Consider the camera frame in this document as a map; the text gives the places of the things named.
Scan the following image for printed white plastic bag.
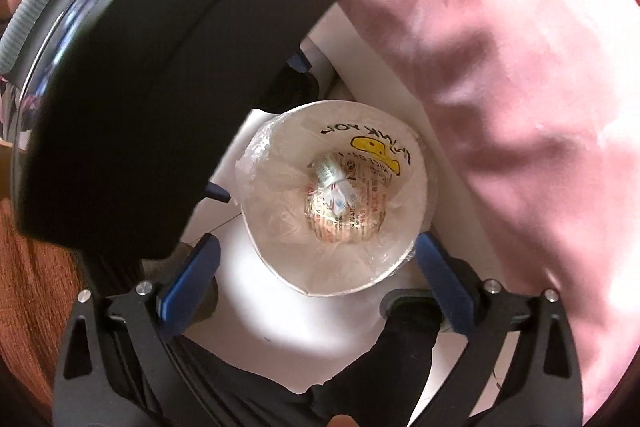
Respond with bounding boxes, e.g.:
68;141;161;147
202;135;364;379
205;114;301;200
235;107;425;293

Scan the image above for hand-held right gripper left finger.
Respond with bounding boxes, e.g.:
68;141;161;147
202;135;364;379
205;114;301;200
51;233;223;427

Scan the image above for crumpled white packet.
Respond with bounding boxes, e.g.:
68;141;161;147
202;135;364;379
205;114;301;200
305;152;362;218

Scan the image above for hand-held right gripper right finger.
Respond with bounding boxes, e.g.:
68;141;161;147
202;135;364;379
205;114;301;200
415;232;585;427

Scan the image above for pink floral bed sheet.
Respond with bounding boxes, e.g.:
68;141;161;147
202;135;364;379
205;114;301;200
339;0;640;427

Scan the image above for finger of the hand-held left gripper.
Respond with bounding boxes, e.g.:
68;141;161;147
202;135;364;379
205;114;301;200
206;182;232;204
270;48;321;114

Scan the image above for white round trash bin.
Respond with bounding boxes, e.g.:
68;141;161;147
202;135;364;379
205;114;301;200
235;99;432;298

